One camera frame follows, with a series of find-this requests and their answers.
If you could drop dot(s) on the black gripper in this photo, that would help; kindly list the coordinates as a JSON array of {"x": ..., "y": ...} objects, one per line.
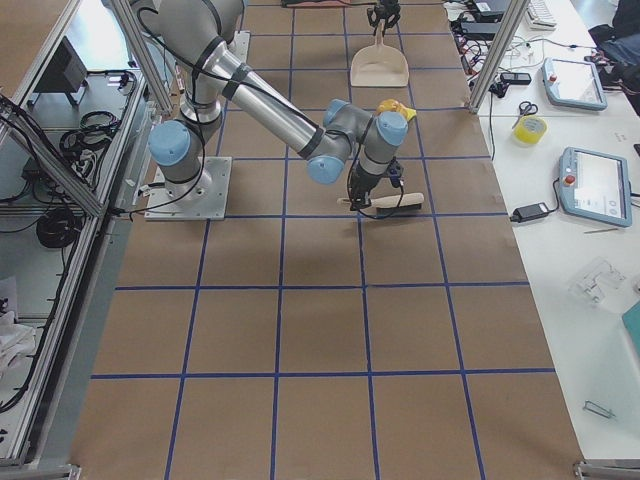
[
  {"x": 382, "y": 10},
  {"x": 361, "y": 182}
]

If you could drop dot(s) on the beige hand brush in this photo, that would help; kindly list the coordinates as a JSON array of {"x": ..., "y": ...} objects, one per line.
[{"x": 389, "y": 205}]

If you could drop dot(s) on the beige plastic dustpan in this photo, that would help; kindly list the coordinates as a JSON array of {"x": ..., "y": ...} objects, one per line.
[{"x": 379, "y": 65}]

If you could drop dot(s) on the yellow toy cheese wedge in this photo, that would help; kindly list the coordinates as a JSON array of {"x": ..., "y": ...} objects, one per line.
[{"x": 408, "y": 113}]

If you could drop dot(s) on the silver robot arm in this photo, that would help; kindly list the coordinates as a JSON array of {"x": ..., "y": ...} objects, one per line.
[{"x": 198, "y": 35}]

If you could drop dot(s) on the black power adapter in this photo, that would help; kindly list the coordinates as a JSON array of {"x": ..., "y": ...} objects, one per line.
[{"x": 530, "y": 212}]

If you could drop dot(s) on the yellow tape roll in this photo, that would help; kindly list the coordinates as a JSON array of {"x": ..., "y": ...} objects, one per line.
[{"x": 529, "y": 130}]

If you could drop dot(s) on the far teach pendant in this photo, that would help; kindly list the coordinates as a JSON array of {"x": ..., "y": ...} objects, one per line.
[{"x": 573, "y": 84}]

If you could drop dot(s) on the teach pendant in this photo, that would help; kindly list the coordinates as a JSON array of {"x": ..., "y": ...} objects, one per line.
[
  {"x": 573, "y": 84},
  {"x": 595, "y": 186}
]

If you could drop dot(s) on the near teach pendant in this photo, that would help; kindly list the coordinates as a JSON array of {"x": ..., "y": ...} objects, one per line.
[{"x": 595, "y": 186}]

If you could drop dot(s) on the clear plastic package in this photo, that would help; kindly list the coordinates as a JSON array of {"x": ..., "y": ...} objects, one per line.
[{"x": 600, "y": 285}]

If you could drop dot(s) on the aluminium frame post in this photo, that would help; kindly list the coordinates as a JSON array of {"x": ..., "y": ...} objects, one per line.
[{"x": 509, "y": 25}]

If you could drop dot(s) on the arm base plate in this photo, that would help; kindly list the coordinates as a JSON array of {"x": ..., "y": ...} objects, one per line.
[
  {"x": 239, "y": 46},
  {"x": 194, "y": 201}
]

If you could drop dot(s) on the black handled scissors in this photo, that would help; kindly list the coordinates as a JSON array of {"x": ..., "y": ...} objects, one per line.
[{"x": 525, "y": 108}]

